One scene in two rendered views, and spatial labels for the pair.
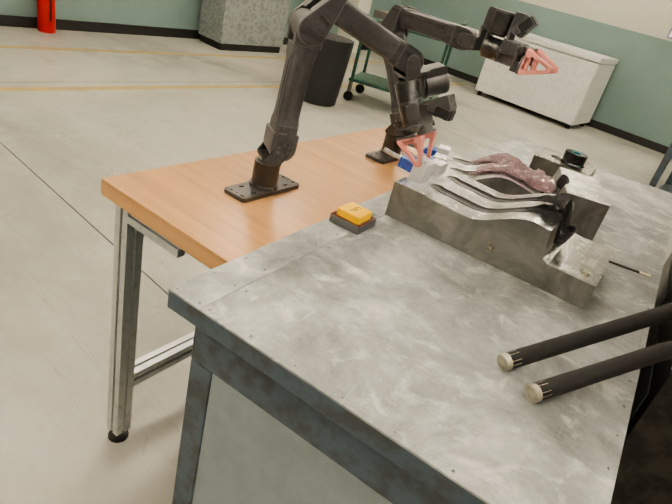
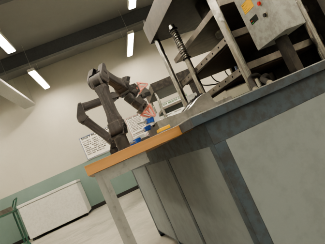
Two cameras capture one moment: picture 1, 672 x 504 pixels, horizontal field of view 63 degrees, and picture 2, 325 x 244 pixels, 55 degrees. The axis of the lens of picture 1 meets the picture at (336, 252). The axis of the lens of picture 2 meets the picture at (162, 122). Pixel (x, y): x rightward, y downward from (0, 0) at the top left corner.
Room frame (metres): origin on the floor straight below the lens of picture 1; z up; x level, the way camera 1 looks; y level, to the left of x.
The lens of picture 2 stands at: (0.00, 1.10, 0.74)
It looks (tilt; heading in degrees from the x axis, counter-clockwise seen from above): 5 degrees up; 315
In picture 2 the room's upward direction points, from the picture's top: 24 degrees counter-clockwise
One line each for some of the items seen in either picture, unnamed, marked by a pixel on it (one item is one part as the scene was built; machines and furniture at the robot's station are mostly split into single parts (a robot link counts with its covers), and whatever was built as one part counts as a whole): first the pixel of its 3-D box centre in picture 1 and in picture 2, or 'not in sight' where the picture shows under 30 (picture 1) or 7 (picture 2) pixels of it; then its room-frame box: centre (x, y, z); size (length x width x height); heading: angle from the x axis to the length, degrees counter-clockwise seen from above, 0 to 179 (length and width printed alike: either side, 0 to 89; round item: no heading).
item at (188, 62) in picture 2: not in sight; (200, 87); (1.70, -1.20, 1.10); 0.05 x 0.05 x 1.30
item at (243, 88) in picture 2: not in sight; (245, 94); (1.38, -1.33, 0.87); 0.50 x 0.27 x 0.17; 63
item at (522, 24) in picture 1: (521, 35); (128, 83); (1.60, -0.33, 1.25); 0.07 x 0.06 x 0.11; 150
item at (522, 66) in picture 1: (535, 65); (141, 86); (1.55, -0.38, 1.19); 0.09 x 0.07 x 0.07; 60
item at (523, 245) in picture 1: (504, 218); (188, 114); (1.26, -0.37, 0.87); 0.50 x 0.26 x 0.14; 63
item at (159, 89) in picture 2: not in sight; (184, 124); (4.63, -4.08, 1.03); 1.54 x 0.94 x 2.06; 145
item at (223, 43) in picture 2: not in sight; (235, 51); (1.37, -1.47, 1.26); 1.10 x 0.74 x 0.05; 153
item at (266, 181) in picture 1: (265, 174); (123, 144); (1.21, 0.21, 0.84); 0.20 x 0.07 x 0.08; 150
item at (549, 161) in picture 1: (561, 170); not in sight; (1.98, -0.72, 0.83); 0.20 x 0.15 x 0.07; 63
